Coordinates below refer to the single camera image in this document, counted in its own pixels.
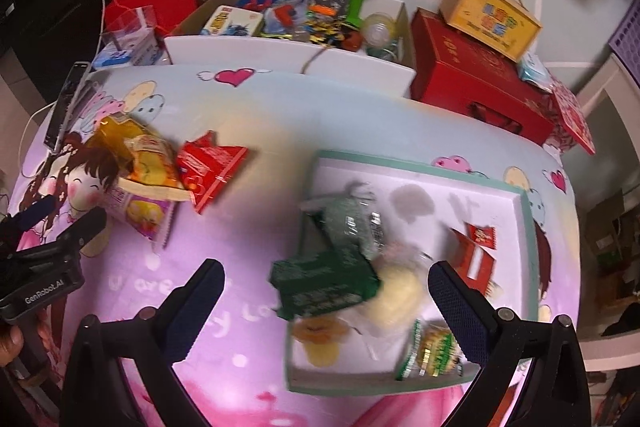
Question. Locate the pink swiss roll packet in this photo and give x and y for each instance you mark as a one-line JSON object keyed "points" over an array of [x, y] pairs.
{"points": [[151, 218]]}

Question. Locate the teal rimmed white tray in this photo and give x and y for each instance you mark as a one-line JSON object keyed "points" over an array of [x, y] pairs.
{"points": [[421, 206]]}

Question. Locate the person left hand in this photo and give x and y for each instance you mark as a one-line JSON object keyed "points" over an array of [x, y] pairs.
{"points": [[11, 343]]}

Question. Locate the colourful toy bundle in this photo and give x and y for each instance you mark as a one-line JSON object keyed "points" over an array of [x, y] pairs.
{"points": [[324, 21]]}

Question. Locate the orange transparent snack bag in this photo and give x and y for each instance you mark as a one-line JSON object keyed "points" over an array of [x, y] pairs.
{"points": [[110, 144]]}

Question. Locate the pink cartoon tablecloth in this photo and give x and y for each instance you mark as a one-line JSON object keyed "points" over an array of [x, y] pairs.
{"points": [[235, 372]]}

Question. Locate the black smartphone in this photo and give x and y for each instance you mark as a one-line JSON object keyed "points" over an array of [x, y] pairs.
{"points": [[65, 104]]}

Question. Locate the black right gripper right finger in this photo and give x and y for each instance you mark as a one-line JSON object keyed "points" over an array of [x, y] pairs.
{"points": [[555, 392]]}

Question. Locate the purple plastic basket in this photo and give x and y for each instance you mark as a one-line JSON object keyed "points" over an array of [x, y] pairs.
{"points": [[625, 41]]}

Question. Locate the small red candy packet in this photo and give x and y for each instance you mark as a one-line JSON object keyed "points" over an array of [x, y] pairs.
{"points": [[484, 236]]}

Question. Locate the large red gift box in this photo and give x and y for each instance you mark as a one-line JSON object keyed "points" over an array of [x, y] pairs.
{"points": [[460, 74]]}

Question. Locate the red patterned paper bag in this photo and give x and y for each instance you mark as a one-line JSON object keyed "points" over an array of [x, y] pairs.
{"points": [[570, 127]]}

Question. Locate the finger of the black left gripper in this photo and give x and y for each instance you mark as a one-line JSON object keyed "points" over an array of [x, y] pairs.
{"points": [[88, 233], [38, 211]]}

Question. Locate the dark red snack box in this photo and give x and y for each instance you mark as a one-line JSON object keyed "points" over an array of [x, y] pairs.
{"points": [[473, 264]]}

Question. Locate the white cardboard box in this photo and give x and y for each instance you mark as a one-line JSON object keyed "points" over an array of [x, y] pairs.
{"points": [[185, 45]]}

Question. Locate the orange jelly cup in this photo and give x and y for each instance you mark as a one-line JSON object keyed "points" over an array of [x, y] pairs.
{"points": [[321, 338]]}

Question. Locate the clear acrylic box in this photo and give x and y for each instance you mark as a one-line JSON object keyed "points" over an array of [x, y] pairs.
{"points": [[130, 40]]}

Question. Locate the green long snack packet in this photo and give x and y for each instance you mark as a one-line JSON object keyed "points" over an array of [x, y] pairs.
{"points": [[323, 283]]}

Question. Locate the red triangular snack packet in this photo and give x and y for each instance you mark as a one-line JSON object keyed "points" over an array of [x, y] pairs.
{"points": [[206, 168]]}

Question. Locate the green foil snack packet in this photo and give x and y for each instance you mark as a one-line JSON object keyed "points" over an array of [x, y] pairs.
{"points": [[348, 219]]}

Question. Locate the cream lemon cake packet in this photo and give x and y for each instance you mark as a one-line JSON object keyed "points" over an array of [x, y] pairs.
{"points": [[152, 172]]}

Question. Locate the light blue tissue pack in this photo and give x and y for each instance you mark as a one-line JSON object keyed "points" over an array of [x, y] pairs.
{"points": [[532, 71]]}

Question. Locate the yellow childrens day gift box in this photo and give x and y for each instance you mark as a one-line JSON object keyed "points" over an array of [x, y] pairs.
{"points": [[506, 26]]}

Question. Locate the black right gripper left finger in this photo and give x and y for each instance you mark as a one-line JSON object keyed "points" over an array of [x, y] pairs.
{"points": [[96, 390]]}

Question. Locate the clear-wrapped yellow round pastry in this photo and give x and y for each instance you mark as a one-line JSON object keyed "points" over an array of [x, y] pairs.
{"points": [[402, 296]]}

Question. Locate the yellow white card box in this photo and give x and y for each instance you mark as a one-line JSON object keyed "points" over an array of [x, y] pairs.
{"points": [[232, 21]]}

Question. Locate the clear round ball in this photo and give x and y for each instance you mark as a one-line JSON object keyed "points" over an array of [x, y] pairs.
{"points": [[378, 30]]}

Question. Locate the yellow green snack packet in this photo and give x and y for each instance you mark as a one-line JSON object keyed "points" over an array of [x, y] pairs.
{"points": [[431, 351]]}

